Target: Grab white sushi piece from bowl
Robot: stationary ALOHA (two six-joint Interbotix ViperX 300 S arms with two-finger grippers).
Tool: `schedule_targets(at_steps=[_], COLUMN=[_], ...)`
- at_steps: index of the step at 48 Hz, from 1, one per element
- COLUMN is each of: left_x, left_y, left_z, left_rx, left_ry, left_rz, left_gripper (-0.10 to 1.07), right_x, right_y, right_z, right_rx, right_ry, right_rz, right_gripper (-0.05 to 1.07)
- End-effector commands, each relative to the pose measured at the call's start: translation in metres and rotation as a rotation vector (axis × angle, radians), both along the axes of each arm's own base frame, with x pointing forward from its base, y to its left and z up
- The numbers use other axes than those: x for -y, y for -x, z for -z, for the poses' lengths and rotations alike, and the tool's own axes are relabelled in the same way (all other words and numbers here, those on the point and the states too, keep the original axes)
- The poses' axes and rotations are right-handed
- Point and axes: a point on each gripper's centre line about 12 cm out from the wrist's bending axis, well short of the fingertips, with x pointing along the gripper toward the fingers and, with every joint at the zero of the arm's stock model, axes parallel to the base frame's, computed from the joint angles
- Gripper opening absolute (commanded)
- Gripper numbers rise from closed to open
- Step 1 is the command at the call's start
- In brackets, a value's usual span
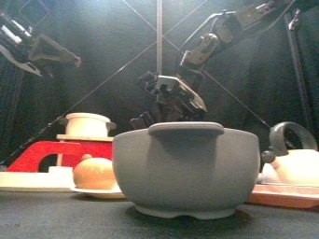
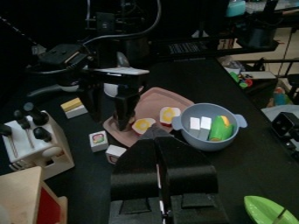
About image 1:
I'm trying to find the yellow toy fruit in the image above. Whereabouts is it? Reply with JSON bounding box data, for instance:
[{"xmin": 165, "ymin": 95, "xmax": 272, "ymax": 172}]
[{"xmin": 72, "ymin": 153, "xmax": 117, "ymax": 190}]

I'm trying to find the small white plate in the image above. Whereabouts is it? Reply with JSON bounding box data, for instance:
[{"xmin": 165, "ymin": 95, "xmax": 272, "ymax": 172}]
[{"xmin": 68, "ymin": 184, "xmax": 127, "ymax": 200}]

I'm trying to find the pink tray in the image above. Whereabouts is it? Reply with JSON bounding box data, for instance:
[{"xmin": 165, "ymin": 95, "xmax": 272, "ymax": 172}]
[{"xmin": 247, "ymin": 183, "xmax": 319, "ymax": 209}]

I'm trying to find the red block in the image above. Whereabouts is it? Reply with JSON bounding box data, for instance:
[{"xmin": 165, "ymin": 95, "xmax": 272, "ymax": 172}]
[{"xmin": 5, "ymin": 134, "xmax": 115, "ymax": 173}]

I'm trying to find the vertical metal frame pole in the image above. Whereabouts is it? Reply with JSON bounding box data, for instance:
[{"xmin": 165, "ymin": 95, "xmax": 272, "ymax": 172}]
[{"xmin": 156, "ymin": 0, "xmax": 164, "ymax": 77}]

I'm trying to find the white toy pot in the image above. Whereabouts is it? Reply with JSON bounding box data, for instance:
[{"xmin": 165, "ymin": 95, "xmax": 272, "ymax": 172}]
[{"xmin": 59, "ymin": 112, "xmax": 119, "ymax": 138}]

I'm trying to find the large grey bowl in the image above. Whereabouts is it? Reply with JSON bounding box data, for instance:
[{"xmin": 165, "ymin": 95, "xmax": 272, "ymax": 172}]
[{"xmin": 112, "ymin": 121, "xmax": 262, "ymax": 220}]

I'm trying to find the white flat board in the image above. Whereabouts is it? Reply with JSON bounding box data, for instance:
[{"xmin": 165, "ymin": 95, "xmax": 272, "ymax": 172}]
[{"xmin": 0, "ymin": 165, "xmax": 77, "ymax": 192}]

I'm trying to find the white toy kettle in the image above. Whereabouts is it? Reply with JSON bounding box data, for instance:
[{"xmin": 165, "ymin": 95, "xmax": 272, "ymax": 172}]
[{"xmin": 259, "ymin": 121, "xmax": 319, "ymax": 187}]

